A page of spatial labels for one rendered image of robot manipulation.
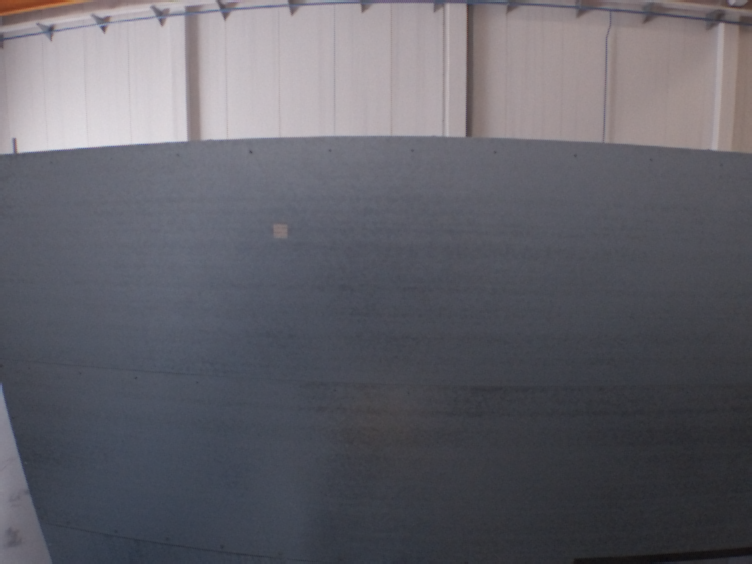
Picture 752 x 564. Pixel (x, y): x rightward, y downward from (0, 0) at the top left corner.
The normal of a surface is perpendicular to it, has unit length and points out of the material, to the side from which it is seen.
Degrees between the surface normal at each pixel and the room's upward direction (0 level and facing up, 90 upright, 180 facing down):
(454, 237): 90
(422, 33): 90
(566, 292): 90
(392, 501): 90
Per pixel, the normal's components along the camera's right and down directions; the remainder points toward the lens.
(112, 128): -0.07, 0.25
